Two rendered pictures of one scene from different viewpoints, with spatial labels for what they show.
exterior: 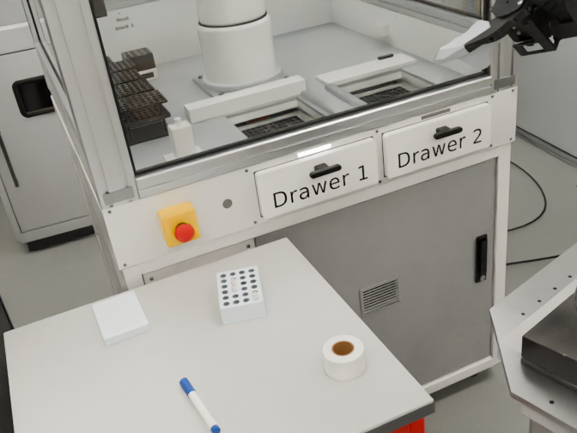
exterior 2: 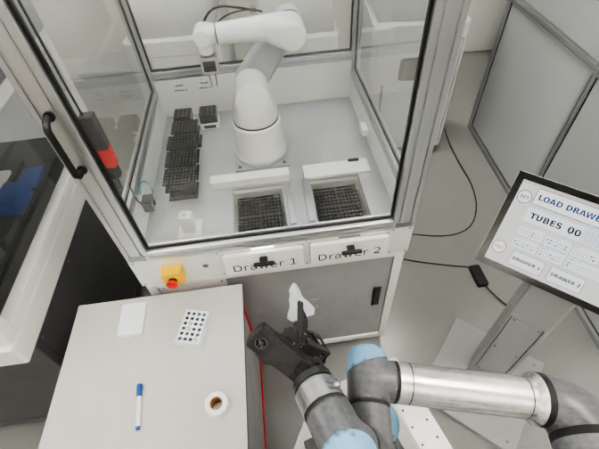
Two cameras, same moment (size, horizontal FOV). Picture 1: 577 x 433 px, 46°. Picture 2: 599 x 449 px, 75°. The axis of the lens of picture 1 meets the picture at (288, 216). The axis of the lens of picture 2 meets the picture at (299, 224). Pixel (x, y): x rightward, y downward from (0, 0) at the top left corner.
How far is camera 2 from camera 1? 0.86 m
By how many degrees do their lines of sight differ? 22
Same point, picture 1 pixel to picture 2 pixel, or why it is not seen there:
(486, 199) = (383, 273)
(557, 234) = (467, 248)
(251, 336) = (186, 362)
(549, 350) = not seen: outside the picture
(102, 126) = (121, 231)
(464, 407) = not seen: hidden behind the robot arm
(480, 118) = (380, 242)
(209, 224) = (195, 273)
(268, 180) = (229, 261)
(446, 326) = (349, 319)
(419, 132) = (334, 246)
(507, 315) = not seen: hidden behind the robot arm
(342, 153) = (279, 252)
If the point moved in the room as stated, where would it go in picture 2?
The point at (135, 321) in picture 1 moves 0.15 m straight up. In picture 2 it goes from (135, 328) to (118, 306)
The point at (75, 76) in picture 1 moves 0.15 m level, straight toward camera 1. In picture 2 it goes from (101, 208) to (86, 248)
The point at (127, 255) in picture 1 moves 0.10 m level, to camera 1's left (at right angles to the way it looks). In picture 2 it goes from (146, 281) to (122, 277)
